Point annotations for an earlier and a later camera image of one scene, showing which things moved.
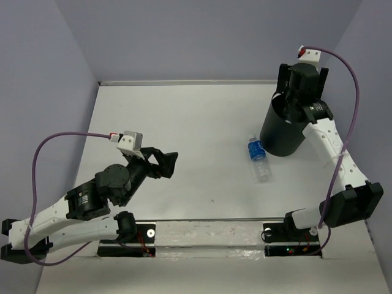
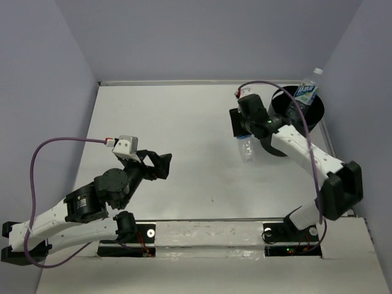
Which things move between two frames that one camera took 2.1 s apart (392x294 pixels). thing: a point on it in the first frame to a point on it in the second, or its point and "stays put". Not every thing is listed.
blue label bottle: x=257 y=152 to x=247 y=146
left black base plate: x=143 y=246 stays put
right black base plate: x=283 y=233 stays put
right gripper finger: x=283 y=78 to x=239 y=126
